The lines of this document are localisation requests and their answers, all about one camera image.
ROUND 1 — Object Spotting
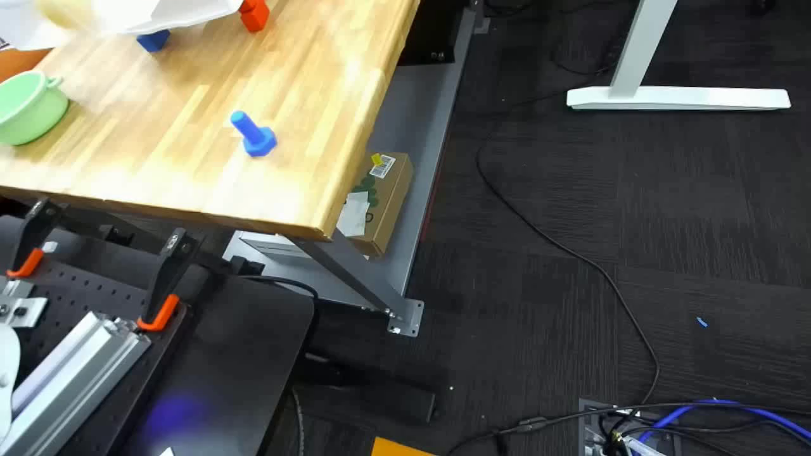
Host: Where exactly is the blue toy screw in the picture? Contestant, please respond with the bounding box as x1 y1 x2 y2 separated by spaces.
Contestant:
227 108 278 160

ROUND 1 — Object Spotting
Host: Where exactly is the brown cardboard box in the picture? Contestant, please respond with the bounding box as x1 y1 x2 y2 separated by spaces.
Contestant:
335 149 416 261

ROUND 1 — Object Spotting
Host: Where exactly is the orange flat object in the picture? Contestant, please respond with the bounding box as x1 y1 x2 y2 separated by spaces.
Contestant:
369 435 437 456

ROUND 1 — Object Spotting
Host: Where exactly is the black flat panel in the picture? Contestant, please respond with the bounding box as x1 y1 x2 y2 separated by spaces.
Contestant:
110 274 316 456

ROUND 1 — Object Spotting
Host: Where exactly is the orange toy piece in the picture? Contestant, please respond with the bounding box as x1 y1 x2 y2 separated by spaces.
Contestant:
237 0 273 36

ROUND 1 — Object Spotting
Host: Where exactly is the grey floor outlet box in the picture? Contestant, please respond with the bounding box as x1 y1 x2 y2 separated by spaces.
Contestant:
577 397 682 456

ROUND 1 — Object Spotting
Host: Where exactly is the black metal crossbar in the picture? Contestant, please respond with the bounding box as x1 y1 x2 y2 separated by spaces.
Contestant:
48 199 262 275

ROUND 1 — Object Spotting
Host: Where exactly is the white desk leg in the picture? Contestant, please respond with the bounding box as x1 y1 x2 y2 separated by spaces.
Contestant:
565 0 793 114

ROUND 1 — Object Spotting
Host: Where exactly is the small blue toy piece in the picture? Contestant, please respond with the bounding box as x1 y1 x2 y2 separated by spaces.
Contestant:
133 28 171 55

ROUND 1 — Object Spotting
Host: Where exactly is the green plastic bowl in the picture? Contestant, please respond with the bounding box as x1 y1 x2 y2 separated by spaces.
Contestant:
0 68 72 149

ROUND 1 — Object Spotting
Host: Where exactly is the white rounded object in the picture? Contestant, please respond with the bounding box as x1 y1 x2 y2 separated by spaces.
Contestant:
0 321 20 440

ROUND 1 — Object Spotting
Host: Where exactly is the grey metal table frame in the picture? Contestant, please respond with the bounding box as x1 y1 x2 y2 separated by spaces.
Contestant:
221 7 478 339

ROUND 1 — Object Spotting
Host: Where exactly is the black floor cable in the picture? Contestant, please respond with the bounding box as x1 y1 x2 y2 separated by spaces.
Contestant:
473 92 664 407

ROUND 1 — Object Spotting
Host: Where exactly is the black clamp with orange handle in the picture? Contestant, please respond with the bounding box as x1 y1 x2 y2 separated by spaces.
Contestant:
4 198 61 282
0 213 185 456
133 227 204 335

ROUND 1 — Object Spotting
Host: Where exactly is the blue cable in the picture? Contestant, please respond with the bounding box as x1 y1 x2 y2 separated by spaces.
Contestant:
633 397 811 448

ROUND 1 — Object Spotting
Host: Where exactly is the aluminium extrusion rail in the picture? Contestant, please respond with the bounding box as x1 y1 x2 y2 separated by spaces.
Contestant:
0 308 152 456

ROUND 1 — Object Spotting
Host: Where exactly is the small metal bracket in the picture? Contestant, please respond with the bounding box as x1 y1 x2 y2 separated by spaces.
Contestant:
0 275 51 330

